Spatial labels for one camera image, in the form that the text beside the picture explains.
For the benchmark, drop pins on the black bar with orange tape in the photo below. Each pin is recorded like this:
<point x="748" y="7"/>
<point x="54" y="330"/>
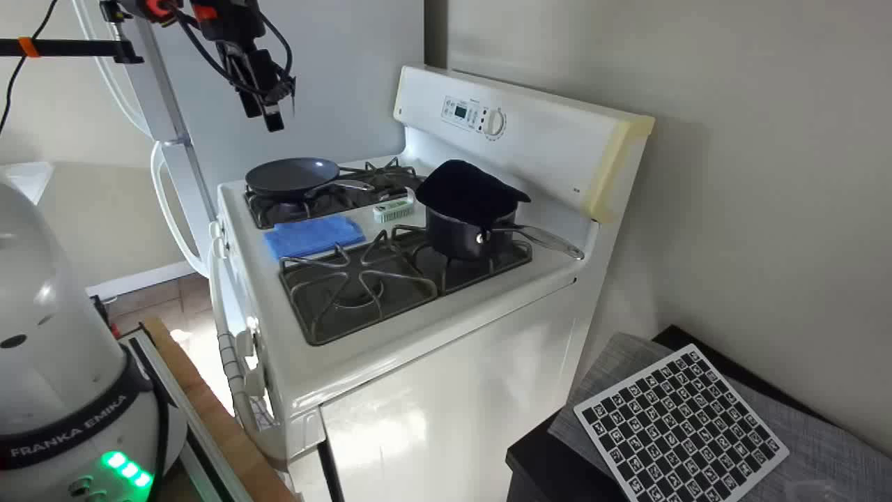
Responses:
<point x="74" y="47"/>

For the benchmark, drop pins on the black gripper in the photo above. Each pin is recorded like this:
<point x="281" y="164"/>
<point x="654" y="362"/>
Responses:
<point x="264" y="72"/>

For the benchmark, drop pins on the small white green sponge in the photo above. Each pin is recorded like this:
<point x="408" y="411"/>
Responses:
<point x="395" y="209"/>

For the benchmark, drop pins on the white gas stove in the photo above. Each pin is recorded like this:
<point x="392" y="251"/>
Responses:
<point x="437" y="407"/>

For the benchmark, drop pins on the wooden plank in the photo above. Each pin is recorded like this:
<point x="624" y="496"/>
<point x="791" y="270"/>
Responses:
<point x="219" y="420"/>

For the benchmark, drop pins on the black cloth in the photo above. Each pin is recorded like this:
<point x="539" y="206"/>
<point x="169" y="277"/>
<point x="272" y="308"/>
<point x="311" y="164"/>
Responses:
<point x="469" y="189"/>

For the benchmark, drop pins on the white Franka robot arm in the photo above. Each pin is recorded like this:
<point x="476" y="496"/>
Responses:
<point x="45" y="372"/>

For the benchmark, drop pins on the blue striped towel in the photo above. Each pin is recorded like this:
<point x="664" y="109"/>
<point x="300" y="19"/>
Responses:
<point x="313" y="237"/>

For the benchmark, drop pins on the black side table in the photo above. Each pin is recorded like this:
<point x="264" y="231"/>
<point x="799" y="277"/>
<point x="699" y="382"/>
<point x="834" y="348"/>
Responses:
<point x="539" y="475"/>

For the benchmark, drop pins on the dark grey frying pan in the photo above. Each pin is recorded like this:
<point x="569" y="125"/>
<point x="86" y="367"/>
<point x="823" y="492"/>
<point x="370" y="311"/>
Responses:
<point x="291" y="173"/>

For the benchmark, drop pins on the black saucepan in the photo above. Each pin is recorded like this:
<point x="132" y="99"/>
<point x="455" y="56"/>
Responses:
<point x="462" y="237"/>

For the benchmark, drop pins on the black white calibration board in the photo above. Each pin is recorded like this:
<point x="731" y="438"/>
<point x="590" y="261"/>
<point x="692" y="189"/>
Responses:
<point x="679" y="426"/>

